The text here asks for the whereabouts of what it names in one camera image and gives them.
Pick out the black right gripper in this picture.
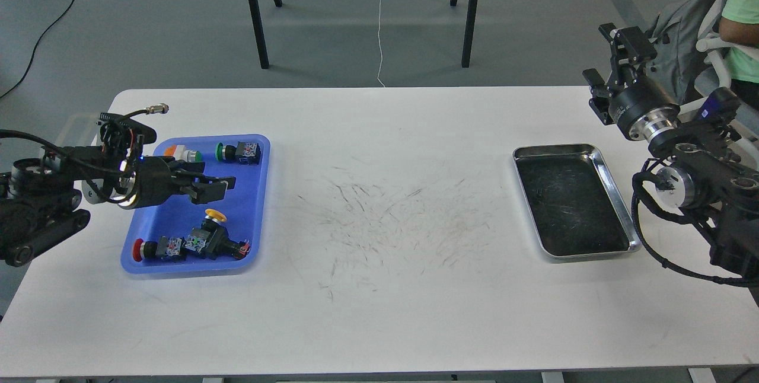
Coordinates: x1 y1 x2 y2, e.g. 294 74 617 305
582 23 680 142

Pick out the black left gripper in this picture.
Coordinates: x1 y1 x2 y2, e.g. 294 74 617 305
117 156 237 209

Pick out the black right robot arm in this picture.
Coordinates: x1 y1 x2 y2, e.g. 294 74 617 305
582 23 758 288

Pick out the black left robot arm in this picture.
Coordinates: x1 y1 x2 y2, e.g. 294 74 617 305
1 104 236 267

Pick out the blue plastic tray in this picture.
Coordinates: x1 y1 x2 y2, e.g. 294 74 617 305
121 133 270 275

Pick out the silver metal tray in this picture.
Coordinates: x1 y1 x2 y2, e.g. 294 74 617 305
512 143 642 261

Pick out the orange white push button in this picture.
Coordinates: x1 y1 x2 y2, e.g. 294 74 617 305
163 143 203 162

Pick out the grey backpack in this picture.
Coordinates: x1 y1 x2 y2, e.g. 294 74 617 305
645 0 732 106

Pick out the person in green shirt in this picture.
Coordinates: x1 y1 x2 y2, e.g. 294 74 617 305
718 0 758 110

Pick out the green push button switch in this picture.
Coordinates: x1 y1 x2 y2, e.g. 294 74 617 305
215 142 262 165

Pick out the yellow push button switch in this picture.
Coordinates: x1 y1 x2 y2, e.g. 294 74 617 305
200 209 228 238

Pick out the black switch with red terminals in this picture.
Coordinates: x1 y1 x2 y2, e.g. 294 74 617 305
182 226 250 260

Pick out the red push button switch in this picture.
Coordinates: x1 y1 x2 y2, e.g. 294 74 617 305
131 237 186 262

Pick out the white chair frame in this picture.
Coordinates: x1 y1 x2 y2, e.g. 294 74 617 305
680 0 757 162

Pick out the black floor cable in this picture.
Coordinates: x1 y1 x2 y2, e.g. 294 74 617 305
0 0 155 100

